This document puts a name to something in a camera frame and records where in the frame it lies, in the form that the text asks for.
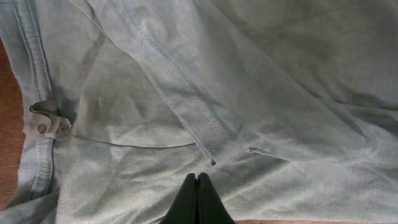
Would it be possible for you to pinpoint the light blue t-shirt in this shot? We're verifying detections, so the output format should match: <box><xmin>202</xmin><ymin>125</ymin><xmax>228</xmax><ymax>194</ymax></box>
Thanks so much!
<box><xmin>1</xmin><ymin>1</ymin><xmax>397</xmax><ymax>223</ymax></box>

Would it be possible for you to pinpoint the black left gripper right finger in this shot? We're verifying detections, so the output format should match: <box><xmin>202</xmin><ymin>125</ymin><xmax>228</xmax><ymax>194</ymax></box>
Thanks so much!
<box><xmin>197</xmin><ymin>173</ymin><xmax>235</xmax><ymax>224</ymax></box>

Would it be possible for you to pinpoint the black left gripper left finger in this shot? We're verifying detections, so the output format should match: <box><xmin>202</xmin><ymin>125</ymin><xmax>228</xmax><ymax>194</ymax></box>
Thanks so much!
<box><xmin>160</xmin><ymin>173</ymin><xmax>197</xmax><ymax>224</ymax></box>

